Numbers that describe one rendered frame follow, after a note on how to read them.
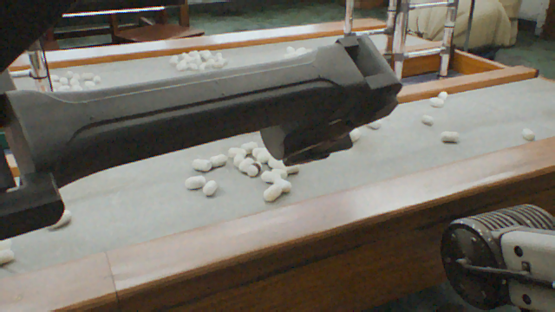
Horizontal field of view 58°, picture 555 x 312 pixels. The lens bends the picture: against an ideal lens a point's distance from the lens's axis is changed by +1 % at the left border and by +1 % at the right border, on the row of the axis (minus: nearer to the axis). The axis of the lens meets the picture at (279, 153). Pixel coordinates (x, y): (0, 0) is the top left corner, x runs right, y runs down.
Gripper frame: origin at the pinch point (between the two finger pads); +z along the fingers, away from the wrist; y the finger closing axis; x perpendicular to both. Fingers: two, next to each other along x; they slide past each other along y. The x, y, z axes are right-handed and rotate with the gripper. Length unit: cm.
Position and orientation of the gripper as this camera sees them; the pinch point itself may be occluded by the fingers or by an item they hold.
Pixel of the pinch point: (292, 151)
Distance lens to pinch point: 76.3
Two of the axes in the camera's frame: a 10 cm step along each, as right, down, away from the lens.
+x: 2.8, 9.4, -1.9
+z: -3.1, 2.8, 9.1
